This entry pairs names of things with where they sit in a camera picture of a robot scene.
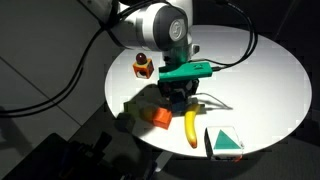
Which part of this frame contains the orange block with rainbow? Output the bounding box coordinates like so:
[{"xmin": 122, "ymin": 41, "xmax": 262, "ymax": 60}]
[{"xmin": 132, "ymin": 58, "xmax": 155, "ymax": 80}]

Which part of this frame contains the white cube with teal triangle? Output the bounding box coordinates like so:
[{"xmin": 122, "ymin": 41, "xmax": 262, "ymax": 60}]
[{"xmin": 204, "ymin": 125, "xmax": 245, "ymax": 162}]

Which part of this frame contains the thin black camera cable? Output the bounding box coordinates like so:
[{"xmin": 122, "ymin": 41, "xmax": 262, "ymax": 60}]
[{"xmin": 191, "ymin": 0, "xmax": 259, "ymax": 72}]

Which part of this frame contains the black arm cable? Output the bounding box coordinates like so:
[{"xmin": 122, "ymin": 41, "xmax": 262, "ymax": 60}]
[
  {"xmin": 0, "ymin": 0, "xmax": 168, "ymax": 118},
  {"xmin": 0, "ymin": 28, "xmax": 109, "ymax": 113}
]

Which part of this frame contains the dark red ball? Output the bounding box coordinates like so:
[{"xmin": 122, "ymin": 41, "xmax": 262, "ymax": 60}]
[{"xmin": 135, "ymin": 52, "xmax": 148, "ymax": 66}]

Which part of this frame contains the black equipment stand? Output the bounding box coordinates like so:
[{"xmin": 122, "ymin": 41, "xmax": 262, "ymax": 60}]
[{"xmin": 0, "ymin": 131, "xmax": 158, "ymax": 180}]

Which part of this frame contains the white table leg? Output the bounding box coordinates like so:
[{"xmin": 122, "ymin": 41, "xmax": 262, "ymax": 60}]
[{"xmin": 153, "ymin": 151, "xmax": 175, "ymax": 173}]

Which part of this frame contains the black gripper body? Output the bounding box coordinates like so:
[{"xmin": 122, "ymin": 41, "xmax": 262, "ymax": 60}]
[{"xmin": 158, "ymin": 77, "xmax": 201, "ymax": 100}]

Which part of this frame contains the yellow banana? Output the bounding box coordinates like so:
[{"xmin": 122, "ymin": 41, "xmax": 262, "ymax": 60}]
[{"xmin": 184, "ymin": 103, "xmax": 202, "ymax": 149}]

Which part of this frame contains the lime green block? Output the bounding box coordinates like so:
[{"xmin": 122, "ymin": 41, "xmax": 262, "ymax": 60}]
[{"xmin": 123, "ymin": 99, "xmax": 142, "ymax": 118}]

